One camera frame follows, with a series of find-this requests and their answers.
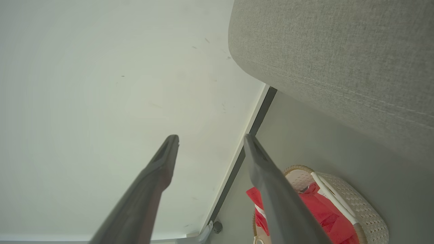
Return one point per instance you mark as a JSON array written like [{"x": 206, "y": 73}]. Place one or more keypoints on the white and black baseboard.
[{"x": 259, "y": 117}]

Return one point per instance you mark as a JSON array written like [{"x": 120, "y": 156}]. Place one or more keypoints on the red and white sports shirt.
[{"x": 322, "y": 210}]

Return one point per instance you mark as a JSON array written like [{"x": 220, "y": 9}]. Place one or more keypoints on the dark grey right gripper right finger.
[{"x": 281, "y": 210}]

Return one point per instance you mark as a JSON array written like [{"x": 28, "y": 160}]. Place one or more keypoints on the grey fabric sofa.
[{"x": 339, "y": 51}]

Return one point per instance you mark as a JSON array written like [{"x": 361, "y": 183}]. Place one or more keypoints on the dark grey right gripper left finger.
[{"x": 142, "y": 203}]

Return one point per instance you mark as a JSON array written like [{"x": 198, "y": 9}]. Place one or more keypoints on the black caster wheel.
[{"x": 217, "y": 227}]

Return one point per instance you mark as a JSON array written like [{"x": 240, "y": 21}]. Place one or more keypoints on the cream perforated laundry basket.
[{"x": 366, "y": 210}]

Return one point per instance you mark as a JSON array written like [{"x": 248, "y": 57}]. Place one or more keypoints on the grey metal stand leg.
[{"x": 200, "y": 238}]

